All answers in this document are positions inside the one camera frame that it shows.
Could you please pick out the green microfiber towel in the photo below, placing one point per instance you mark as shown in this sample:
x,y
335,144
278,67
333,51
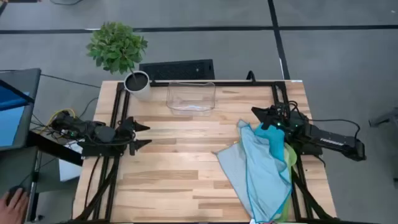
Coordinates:
x,y
290,157

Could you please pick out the turquoise terry towel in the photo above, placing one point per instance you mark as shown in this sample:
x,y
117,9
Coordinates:
x,y
273,138

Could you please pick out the clear plastic bin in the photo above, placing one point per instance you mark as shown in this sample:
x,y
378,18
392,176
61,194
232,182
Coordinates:
x,y
191,98

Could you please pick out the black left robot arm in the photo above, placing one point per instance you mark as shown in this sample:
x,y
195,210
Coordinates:
x,y
102,133

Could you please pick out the black computer mouse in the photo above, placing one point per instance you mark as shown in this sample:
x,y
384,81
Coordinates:
x,y
14,190

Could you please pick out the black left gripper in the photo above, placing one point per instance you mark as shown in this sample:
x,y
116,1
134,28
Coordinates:
x,y
126,133

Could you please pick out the black side desk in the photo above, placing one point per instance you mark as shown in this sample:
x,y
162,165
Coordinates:
x,y
46,146

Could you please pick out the grey chair base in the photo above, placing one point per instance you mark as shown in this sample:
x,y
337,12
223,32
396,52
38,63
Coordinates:
x,y
385,118

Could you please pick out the light blue teal-edged towel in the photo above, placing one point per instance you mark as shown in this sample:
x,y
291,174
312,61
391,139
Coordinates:
x,y
267,180

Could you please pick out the white paper sheet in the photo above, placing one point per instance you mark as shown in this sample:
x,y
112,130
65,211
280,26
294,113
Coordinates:
x,y
70,168

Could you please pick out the monitor with blue screen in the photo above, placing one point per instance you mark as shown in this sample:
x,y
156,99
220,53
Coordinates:
x,y
18,93

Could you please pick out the person's hand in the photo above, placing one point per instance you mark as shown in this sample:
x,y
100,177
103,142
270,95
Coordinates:
x,y
14,208

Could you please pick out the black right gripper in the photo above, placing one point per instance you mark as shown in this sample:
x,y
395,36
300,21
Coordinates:
x,y
283,116

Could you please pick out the black aluminium table frame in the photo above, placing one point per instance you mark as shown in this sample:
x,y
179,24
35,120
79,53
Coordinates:
x,y
122,102

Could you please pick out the white plant pot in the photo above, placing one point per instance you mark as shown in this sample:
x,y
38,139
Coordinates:
x,y
138,87

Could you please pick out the green leafy plant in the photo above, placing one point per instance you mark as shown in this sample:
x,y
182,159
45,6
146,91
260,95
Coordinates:
x,y
116,46

